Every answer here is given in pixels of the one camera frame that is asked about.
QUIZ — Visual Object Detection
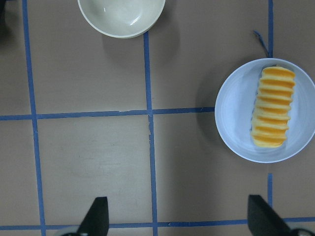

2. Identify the blue plate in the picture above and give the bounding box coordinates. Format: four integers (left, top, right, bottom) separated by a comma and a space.
215, 58, 315, 163

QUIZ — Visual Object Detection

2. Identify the brown paper table mat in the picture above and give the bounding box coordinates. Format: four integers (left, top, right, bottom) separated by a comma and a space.
0, 0, 315, 236

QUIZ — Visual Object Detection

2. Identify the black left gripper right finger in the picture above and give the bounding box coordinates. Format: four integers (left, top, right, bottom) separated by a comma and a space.
247, 195, 295, 236

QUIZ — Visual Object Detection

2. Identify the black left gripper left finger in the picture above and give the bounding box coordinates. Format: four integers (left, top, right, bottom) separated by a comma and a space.
76, 197, 109, 236

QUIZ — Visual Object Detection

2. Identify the sliced toy bread loaf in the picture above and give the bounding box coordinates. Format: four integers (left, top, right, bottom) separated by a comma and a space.
251, 66, 295, 148

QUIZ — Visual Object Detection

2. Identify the cream bowl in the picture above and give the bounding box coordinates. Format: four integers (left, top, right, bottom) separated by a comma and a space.
78, 0, 165, 39

